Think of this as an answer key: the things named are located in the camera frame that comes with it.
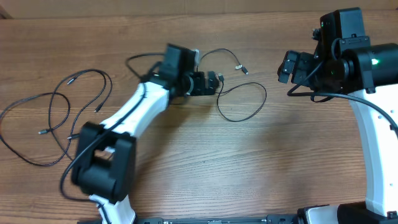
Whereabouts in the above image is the black USB-A cable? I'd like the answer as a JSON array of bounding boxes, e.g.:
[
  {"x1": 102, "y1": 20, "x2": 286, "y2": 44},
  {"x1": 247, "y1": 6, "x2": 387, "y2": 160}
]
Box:
[{"x1": 48, "y1": 68, "x2": 113, "y2": 161}]

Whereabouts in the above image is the black cable with silver plugs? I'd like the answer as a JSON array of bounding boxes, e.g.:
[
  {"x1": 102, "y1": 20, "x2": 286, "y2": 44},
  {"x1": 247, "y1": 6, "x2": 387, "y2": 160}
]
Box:
[{"x1": 0, "y1": 68, "x2": 108, "y2": 167}]

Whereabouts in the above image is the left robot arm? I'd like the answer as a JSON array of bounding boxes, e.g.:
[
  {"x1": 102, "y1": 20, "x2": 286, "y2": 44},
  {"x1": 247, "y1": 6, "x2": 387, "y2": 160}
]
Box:
[{"x1": 64, "y1": 44, "x2": 212, "y2": 223}]

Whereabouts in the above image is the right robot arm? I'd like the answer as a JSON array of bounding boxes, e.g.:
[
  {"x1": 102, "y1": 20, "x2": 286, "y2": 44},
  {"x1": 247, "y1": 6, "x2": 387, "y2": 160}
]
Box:
[{"x1": 277, "y1": 7, "x2": 397, "y2": 223}]

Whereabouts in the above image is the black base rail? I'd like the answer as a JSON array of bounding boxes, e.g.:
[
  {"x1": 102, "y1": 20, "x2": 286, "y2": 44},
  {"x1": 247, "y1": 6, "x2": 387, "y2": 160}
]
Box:
[{"x1": 77, "y1": 213, "x2": 299, "y2": 224}]

